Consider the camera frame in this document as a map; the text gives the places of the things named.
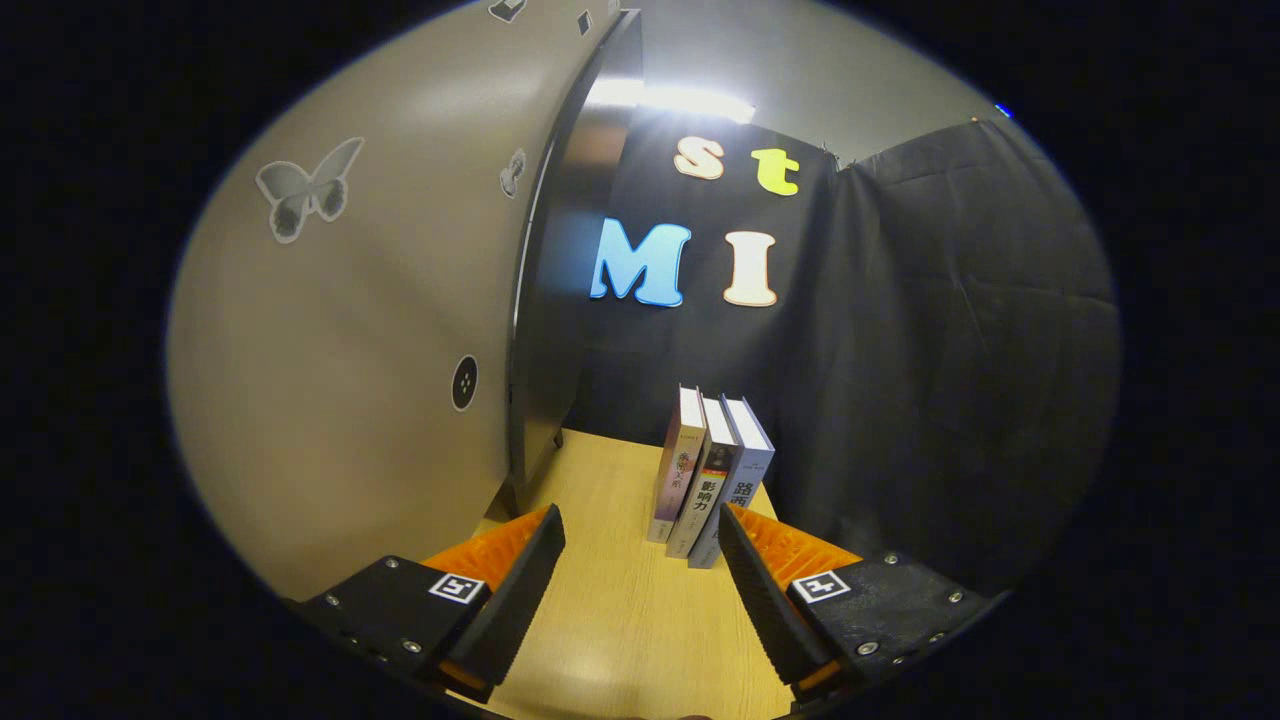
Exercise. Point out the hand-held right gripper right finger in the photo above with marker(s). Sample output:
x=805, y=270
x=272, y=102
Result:
x=765, y=600

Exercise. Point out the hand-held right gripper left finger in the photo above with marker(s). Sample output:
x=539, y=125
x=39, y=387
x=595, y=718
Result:
x=520, y=590

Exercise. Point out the grey cabinet door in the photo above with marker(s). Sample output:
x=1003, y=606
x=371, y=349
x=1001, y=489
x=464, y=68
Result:
x=380, y=330

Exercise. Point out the black spine book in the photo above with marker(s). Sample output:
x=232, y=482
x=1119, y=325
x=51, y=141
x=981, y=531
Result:
x=705, y=500

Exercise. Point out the pink cover book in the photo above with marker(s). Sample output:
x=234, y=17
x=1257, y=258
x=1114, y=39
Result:
x=678, y=480

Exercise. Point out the black backdrop cloth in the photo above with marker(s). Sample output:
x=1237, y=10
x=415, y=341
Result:
x=950, y=350

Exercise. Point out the small ceiling light panel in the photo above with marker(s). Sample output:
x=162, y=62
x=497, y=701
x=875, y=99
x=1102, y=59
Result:
x=680, y=100

